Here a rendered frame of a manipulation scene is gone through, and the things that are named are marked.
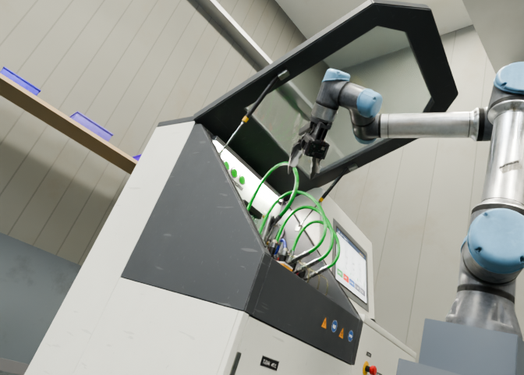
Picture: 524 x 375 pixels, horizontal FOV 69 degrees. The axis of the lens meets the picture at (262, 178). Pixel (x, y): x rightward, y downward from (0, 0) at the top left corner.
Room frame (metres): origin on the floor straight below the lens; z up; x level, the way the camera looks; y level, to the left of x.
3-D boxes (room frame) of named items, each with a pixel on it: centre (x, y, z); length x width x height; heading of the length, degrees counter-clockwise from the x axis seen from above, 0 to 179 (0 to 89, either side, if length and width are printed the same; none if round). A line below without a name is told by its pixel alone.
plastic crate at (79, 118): (2.95, 1.49, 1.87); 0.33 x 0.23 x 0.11; 128
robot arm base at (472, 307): (0.84, -0.58, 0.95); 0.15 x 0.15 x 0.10
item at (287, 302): (1.27, -0.30, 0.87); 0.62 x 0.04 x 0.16; 136
